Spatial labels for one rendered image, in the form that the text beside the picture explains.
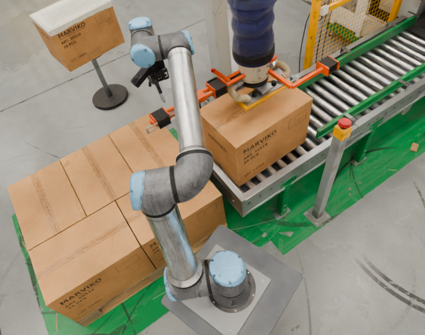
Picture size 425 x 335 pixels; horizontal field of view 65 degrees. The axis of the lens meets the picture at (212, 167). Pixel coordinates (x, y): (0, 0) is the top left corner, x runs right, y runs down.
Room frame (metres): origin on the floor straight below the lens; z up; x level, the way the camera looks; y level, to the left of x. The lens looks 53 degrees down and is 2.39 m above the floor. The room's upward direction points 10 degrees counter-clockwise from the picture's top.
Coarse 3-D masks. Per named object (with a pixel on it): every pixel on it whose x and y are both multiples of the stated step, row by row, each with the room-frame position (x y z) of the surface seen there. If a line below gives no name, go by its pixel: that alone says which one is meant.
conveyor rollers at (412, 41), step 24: (384, 48) 2.35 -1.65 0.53; (408, 48) 2.27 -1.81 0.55; (336, 72) 2.15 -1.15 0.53; (360, 72) 2.07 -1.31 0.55; (384, 72) 2.04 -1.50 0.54; (312, 96) 1.91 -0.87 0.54; (360, 96) 1.82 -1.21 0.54; (312, 120) 1.66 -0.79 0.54; (312, 144) 1.43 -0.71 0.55; (240, 192) 1.15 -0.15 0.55
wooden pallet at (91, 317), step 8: (224, 224) 1.15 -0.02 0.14; (200, 240) 1.06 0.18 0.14; (192, 248) 1.07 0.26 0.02; (200, 248) 1.06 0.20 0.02; (152, 272) 0.89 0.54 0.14; (160, 272) 0.91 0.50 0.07; (144, 280) 0.88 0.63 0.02; (152, 280) 0.87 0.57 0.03; (128, 288) 0.80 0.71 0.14; (136, 288) 0.84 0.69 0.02; (120, 296) 0.80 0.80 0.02; (128, 296) 0.79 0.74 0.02; (104, 304) 0.73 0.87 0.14; (112, 304) 0.75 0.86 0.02; (96, 312) 0.70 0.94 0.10; (104, 312) 0.71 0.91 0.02; (80, 320) 0.65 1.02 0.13; (88, 320) 0.66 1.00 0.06
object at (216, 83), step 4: (208, 80) 1.45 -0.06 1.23; (212, 80) 1.45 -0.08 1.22; (216, 80) 1.45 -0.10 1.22; (220, 80) 1.44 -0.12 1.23; (208, 84) 1.41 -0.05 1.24; (212, 84) 1.42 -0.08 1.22; (216, 84) 1.42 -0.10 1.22; (220, 84) 1.41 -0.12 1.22; (224, 84) 1.41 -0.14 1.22; (212, 88) 1.38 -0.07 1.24; (216, 88) 1.38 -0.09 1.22; (220, 88) 1.37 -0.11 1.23; (224, 88) 1.38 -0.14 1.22; (216, 92) 1.36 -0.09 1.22; (220, 92) 1.38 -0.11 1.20; (224, 92) 1.38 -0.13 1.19; (216, 96) 1.36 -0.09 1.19
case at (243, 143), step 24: (288, 96) 1.52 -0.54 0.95; (216, 120) 1.43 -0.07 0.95; (240, 120) 1.39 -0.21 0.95; (264, 120) 1.36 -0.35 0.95; (288, 120) 1.38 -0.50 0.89; (216, 144) 1.37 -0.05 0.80; (240, 144) 1.21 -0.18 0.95; (264, 144) 1.29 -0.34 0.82; (288, 144) 1.39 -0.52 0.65; (240, 168) 1.20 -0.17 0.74; (264, 168) 1.29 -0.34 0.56
